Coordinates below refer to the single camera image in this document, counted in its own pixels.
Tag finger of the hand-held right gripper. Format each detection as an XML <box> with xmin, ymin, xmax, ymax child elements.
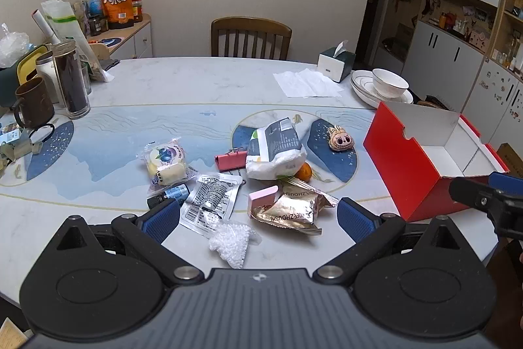
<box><xmin>448</xmin><ymin>177</ymin><xmax>498</xmax><ymax>211</ymax></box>
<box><xmin>487</xmin><ymin>171</ymin><xmax>523</xmax><ymax>191</ymax></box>

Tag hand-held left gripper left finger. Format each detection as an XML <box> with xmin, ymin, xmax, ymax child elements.
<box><xmin>55</xmin><ymin>203</ymin><xmax>205</xmax><ymax>286</ymax></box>

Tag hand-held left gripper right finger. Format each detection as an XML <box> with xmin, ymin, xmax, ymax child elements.
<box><xmin>314</xmin><ymin>197</ymin><xmax>464</xmax><ymax>286</ymax></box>

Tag small blue label bottle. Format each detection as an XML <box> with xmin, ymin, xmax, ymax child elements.
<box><xmin>147</xmin><ymin>183</ymin><xmax>189</xmax><ymax>209</ymax></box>

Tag silver foil sachet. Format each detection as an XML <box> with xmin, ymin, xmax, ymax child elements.
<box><xmin>179</xmin><ymin>174</ymin><xmax>244</xmax><ymax>231</ymax></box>

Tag blueberry cake packet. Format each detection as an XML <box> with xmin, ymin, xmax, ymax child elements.
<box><xmin>141</xmin><ymin>138</ymin><xmax>197</xmax><ymax>188</ymax></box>

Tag red cardboard box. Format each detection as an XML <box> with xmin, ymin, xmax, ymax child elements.
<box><xmin>363</xmin><ymin>101</ymin><xmax>510</xmax><ymax>223</ymax></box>

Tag bag of white beads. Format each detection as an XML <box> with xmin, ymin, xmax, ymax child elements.
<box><xmin>208</xmin><ymin>221</ymin><xmax>262</xmax><ymax>269</ymax></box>

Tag beige plush toy head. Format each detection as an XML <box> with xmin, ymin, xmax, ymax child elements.
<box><xmin>327</xmin><ymin>125</ymin><xmax>355</xmax><ymax>151</ymax></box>

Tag pink binder clip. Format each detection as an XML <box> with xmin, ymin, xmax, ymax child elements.
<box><xmin>214</xmin><ymin>148</ymin><xmax>248</xmax><ymax>172</ymax></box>

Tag small pink box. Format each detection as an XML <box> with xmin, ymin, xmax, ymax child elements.
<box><xmin>248</xmin><ymin>185</ymin><xmax>279</xmax><ymax>219</ymax></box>

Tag white grey snack bag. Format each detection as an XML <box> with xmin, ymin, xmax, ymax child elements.
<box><xmin>245</xmin><ymin>117</ymin><xmax>307</xmax><ymax>180</ymax></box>

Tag white gold-rimmed plate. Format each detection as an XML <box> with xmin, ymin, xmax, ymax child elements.
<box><xmin>350</xmin><ymin>70</ymin><xmax>414</xmax><ymax>104</ymax></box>
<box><xmin>351</xmin><ymin>81</ymin><xmax>411</xmax><ymax>107</ymax></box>
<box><xmin>353</xmin><ymin>87</ymin><xmax>405</xmax><ymax>109</ymax></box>

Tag white gold-rimmed bowl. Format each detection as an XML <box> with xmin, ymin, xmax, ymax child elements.
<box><xmin>372</xmin><ymin>68</ymin><xmax>410</xmax><ymax>99</ymax></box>

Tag white paper napkins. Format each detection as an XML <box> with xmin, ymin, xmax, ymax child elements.
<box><xmin>273</xmin><ymin>68</ymin><xmax>343</xmax><ymax>98</ymax></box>

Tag green tissue box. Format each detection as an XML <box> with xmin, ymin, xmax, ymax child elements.
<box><xmin>318</xmin><ymin>41</ymin><xmax>357</xmax><ymax>83</ymax></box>

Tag olive crumpled wrappers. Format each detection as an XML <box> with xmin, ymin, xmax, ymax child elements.
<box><xmin>0</xmin><ymin>138</ymin><xmax>43</xmax><ymax>170</ymax></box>

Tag clear glass tumbler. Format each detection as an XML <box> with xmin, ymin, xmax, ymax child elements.
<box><xmin>79</xmin><ymin>61</ymin><xmax>93</xmax><ymax>95</ymax></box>

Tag glass jar with dark contents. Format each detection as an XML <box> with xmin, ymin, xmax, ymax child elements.
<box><xmin>52</xmin><ymin>39</ymin><xmax>91</xmax><ymax>119</ymax></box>

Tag brown mug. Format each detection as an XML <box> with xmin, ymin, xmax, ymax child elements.
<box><xmin>13</xmin><ymin>77</ymin><xmax>55</xmax><ymax>129</ymax></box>

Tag white wooden side cabinet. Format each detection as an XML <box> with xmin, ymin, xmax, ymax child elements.
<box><xmin>88</xmin><ymin>14</ymin><xmax>154</xmax><ymax>59</ymax></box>

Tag white thermos cup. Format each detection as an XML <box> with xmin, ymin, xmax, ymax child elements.
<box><xmin>35</xmin><ymin>50</ymin><xmax>62</xmax><ymax>104</ymax></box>

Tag green container with yellow lid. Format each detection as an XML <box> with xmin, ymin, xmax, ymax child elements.
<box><xmin>0</xmin><ymin>44</ymin><xmax>52</xmax><ymax>106</ymax></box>

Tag wooden slat-back chair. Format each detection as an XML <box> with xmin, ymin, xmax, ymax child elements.
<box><xmin>210</xmin><ymin>17</ymin><xmax>292</xmax><ymax>61</ymax></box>

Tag white packet with green stripe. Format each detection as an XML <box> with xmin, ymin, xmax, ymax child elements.
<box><xmin>41</xmin><ymin>0</ymin><xmax>115</xmax><ymax>82</ymax></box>

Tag orange snack bag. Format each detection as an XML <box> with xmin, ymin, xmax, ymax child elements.
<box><xmin>98</xmin><ymin>0</ymin><xmax>135</xmax><ymax>28</ymax></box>

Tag white paper roll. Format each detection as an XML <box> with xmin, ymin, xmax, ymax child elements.
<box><xmin>30</xmin><ymin>9</ymin><xmax>62</xmax><ymax>45</ymax></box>

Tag clear plastic bag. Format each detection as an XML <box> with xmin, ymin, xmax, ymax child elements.
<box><xmin>0</xmin><ymin>23</ymin><xmax>31</xmax><ymax>67</ymax></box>

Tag black hair tie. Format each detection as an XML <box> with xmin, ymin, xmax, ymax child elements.
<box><xmin>28</xmin><ymin>123</ymin><xmax>56</xmax><ymax>143</ymax></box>

